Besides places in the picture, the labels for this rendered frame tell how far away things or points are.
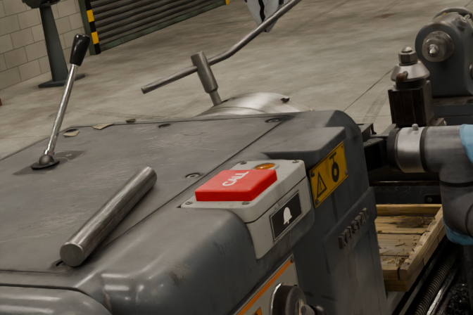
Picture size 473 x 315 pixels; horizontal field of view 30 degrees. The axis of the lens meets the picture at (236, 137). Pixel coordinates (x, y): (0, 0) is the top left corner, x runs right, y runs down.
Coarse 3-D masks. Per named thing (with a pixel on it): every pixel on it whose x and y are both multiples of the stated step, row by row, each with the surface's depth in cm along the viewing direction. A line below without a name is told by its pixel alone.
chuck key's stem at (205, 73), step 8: (192, 56) 134; (200, 56) 134; (200, 64) 134; (200, 72) 134; (208, 72) 134; (208, 80) 134; (208, 88) 134; (216, 88) 135; (216, 96) 135; (216, 104) 135
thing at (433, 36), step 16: (448, 16) 237; (464, 16) 247; (432, 32) 232; (448, 32) 230; (464, 32) 232; (416, 48) 236; (432, 48) 227; (448, 48) 230; (464, 48) 231; (432, 64) 235; (448, 64) 233; (464, 64) 232; (432, 80) 237; (448, 80) 235; (464, 80) 234; (432, 96) 239; (448, 96) 237; (464, 96) 235; (448, 112) 230; (464, 112) 228
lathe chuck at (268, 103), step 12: (240, 96) 136; (252, 96) 134; (264, 96) 134; (276, 96) 134; (216, 108) 131; (252, 108) 128; (264, 108) 129; (276, 108) 129; (288, 108) 130; (312, 108) 133
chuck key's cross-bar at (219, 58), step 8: (296, 0) 138; (280, 8) 138; (288, 8) 138; (272, 16) 137; (280, 16) 138; (264, 24) 137; (256, 32) 137; (240, 40) 136; (248, 40) 136; (232, 48) 136; (240, 48) 136; (216, 56) 135; (224, 56) 135; (208, 64) 135; (176, 72) 134; (184, 72) 134; (192, 72) 134; (160, 80) 133; (168, 80) 133; (176, 80) 134; (144, 88) 132; (152, 88) 133
